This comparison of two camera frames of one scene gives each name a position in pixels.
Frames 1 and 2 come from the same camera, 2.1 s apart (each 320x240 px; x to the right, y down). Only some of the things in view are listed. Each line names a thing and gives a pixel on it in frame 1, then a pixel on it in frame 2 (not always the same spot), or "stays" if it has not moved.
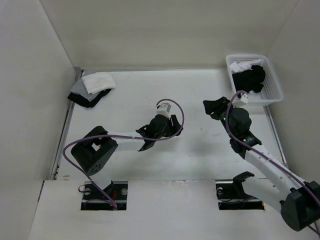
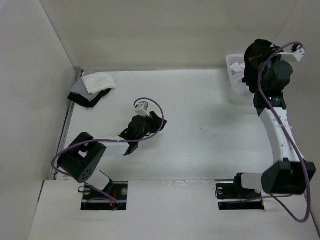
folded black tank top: x=91 y=104 stays
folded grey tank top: x=80 y=88 stays
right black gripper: x=216 y=106 to x=274 y=55
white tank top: x=236 y=67 to x=238 y=70
